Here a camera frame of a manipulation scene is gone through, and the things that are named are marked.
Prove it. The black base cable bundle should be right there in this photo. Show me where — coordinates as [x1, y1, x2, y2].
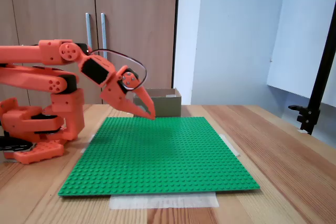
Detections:
[0, 136, 36, 154]

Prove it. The thin gripper servo cable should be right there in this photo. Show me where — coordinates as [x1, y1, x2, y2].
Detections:
[88, 49, 148, 88]

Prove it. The wide masking tape strip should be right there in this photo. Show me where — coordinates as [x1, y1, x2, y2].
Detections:
[109, 191, 220, 210]

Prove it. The white wall board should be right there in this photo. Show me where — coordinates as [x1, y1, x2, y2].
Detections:
[267, 0, 336, 108]

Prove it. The green lego baseplate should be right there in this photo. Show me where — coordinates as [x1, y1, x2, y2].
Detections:
[57, 116, 261, 198]

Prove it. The cardboard box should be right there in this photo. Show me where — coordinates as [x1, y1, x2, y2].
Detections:
[132, 88, 182, 118]

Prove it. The black clamp stand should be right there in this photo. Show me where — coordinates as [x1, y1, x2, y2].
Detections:
[288, 5, 336, 136]

